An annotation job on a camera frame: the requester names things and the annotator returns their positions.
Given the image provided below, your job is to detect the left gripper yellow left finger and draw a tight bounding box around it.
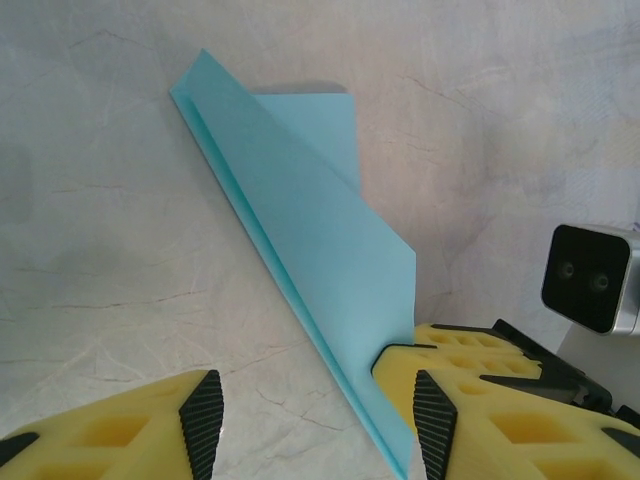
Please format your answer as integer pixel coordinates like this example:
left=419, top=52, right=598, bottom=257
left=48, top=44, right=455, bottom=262
left=0, top=369, right=224, bottom=480

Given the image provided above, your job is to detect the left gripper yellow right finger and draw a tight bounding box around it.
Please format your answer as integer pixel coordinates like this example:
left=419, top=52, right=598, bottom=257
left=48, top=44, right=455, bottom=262
left=413, top=370, right=640, bottom=480

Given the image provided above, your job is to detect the light blue cloth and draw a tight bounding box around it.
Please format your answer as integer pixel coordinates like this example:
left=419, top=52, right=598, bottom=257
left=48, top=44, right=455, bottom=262
left=168, top=47, right=419, bottom=479

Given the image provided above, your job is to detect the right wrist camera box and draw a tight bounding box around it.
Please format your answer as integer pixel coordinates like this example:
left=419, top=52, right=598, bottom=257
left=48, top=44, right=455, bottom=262
left=541, top=223, right=640, bottom=337

